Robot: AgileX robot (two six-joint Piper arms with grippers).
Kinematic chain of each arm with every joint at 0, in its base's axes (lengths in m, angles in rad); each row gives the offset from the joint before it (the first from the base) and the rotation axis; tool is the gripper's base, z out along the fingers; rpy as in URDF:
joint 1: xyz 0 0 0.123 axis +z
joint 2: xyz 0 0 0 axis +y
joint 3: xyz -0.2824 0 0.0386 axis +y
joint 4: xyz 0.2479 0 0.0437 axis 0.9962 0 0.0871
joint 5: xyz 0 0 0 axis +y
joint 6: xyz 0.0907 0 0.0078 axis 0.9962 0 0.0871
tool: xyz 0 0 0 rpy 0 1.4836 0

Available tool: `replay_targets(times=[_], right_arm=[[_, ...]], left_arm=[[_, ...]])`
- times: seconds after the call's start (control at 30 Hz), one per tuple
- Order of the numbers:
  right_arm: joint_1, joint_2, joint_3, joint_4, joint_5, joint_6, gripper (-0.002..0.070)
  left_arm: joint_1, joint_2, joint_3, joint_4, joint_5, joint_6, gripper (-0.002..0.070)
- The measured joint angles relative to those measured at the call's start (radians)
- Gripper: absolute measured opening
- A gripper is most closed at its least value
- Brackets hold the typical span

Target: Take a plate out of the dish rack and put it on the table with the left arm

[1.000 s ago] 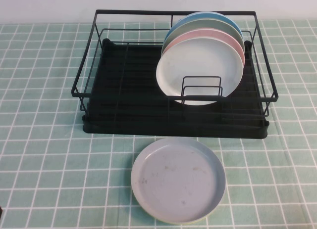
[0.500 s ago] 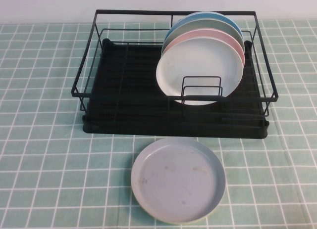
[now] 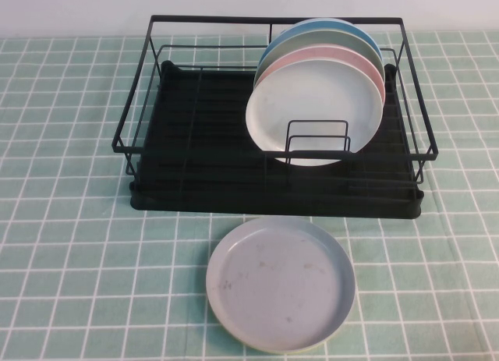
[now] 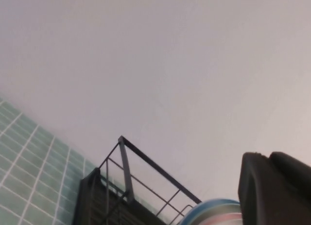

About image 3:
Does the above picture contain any pale green plate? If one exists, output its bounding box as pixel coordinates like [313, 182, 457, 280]
[257, 28, 385, 78]

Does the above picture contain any white plate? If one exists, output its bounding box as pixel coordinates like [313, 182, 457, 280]
[245, 57, 385, 168]

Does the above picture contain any green checked tablecloth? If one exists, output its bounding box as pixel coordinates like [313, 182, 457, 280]
[0, 30, 499, 361]

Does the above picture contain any blue plate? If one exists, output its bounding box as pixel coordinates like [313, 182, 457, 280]
[266, 17, 382, 65]

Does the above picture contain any black wire dish rack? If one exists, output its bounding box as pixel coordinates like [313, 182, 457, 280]
[112, 13, 441, 185]

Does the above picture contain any grey plate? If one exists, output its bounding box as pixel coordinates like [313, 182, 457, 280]
[205, 215, 356, 360]

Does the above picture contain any pink plate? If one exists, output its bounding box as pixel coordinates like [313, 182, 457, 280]
[253, 45, 388, 104]

